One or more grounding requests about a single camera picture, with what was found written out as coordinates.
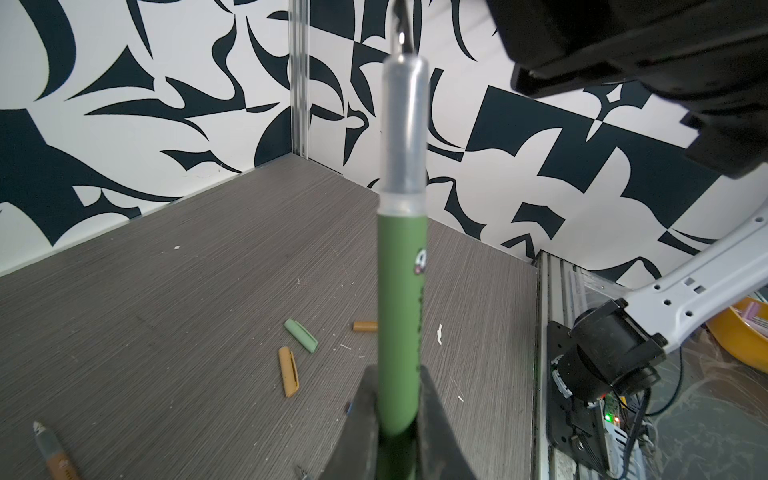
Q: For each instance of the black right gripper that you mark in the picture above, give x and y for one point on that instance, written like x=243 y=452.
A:
x=710 y=57

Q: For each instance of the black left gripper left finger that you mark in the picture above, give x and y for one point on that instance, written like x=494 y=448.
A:
x=355 y=454

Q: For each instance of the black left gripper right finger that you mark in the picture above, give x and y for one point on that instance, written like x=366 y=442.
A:
x=439 y=456

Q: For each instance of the dark green pen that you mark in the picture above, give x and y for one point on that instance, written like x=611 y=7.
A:
x=401 y=246

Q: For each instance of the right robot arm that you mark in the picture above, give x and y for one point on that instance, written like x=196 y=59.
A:
x=616 y=347

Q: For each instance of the tan pen cap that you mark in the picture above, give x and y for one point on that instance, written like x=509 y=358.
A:
x=289 y=372

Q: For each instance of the brown pen cap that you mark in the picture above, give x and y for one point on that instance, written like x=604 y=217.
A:
x=365 y=326

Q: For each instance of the light green pen cap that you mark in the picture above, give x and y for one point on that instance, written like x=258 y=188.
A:
x=302 y=335

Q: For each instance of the brown pen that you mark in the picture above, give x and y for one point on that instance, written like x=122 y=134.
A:
x=59 y=464

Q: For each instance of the yellow bowl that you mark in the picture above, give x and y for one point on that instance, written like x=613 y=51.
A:
x=741 y=330

